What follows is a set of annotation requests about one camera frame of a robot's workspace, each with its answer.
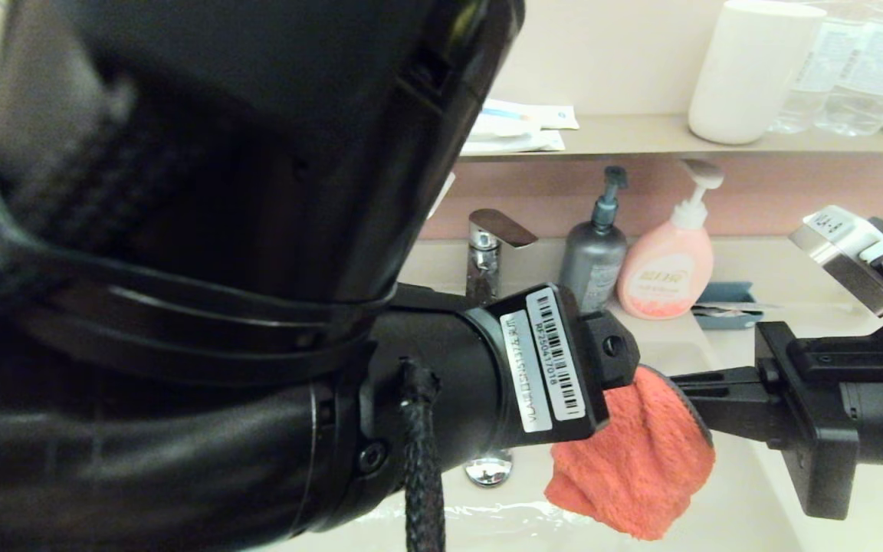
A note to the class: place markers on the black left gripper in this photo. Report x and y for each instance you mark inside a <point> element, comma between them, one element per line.
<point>480,368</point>

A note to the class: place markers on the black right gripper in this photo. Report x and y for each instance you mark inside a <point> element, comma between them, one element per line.
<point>832,406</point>

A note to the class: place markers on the orange microfibre cloth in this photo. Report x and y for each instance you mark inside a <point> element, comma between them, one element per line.
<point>633,460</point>

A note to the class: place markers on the chrome sink faucet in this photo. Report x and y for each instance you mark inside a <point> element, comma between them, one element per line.
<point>484,253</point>

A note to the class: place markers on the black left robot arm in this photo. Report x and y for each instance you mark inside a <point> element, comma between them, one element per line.
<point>181,230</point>

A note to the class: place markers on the white ceramic sink basin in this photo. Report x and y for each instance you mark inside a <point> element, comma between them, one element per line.
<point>733,491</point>

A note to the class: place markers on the dark grey pump bottle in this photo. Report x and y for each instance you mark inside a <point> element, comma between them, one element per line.
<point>591,264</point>

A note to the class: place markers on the pink soap pump bottle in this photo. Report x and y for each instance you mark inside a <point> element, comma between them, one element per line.
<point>664,276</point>

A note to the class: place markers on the small blue tray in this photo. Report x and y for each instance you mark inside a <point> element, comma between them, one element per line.
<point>725,295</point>

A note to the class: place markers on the chrome drain stopper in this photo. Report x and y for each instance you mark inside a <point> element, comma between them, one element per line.
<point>487,468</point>

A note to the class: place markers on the long flat white packet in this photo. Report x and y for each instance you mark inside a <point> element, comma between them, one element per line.
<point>526,143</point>

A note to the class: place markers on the small white sachet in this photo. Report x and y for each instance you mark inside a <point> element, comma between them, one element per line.
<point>562,117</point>

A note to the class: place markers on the blue striped white sachet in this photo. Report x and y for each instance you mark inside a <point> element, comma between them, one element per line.
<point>507,119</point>

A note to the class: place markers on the white plastic cup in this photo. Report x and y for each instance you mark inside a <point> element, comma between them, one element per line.
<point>748,77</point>

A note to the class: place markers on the white label water bottle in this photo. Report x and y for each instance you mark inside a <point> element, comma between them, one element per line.
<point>871,77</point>
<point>821,69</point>

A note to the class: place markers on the taupe wall shelf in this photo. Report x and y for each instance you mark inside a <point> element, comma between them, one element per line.
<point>641,134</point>

